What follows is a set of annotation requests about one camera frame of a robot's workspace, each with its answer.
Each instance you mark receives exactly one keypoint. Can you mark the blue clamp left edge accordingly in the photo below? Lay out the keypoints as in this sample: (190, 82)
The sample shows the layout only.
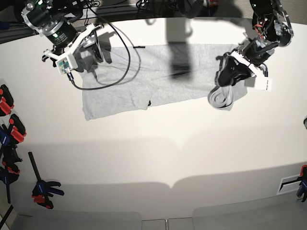
(5, 138)

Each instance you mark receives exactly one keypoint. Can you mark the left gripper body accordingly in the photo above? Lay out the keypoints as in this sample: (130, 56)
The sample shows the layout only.
(235, 67)

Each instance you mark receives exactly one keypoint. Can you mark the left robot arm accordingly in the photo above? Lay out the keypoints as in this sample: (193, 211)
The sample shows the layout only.
(272, 24)

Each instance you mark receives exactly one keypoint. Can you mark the red black clamp upper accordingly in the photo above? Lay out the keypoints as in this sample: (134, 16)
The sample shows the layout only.
(6, 101)

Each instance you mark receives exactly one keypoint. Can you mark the red black clamp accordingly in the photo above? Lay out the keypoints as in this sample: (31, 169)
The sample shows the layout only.
(16, 129)
(6, 101)

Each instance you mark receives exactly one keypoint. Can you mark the blue clamp lower left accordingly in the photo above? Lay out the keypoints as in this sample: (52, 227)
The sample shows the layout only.
(9, 172)

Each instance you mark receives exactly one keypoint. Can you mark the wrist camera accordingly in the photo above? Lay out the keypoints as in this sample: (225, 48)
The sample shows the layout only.
(66, 64)
(259, 83)

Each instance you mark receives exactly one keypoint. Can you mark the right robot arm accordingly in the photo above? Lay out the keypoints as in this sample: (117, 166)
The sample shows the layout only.
(53, 19)

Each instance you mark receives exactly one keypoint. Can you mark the grey T-shirt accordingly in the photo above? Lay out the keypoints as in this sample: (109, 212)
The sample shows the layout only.
(135, 78)

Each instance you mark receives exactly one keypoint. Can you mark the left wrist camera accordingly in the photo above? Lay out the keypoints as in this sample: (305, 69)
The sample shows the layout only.
(259, 83)

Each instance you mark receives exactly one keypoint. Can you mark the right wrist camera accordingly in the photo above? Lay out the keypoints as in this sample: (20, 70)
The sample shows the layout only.
(66, 64)

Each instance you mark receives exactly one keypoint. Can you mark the blue clamp edge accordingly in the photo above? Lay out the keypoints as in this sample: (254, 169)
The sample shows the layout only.
(302, 191)
(5, 138)

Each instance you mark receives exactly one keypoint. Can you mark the red black clamp lower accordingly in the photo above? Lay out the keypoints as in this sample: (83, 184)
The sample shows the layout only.
(16, 129)

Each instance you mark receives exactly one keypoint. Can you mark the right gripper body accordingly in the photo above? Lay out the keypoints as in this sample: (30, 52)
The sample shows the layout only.
(88, 39)

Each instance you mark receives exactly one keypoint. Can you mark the blue clamp right edge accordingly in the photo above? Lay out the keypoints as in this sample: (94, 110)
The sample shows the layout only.
(302, 191)

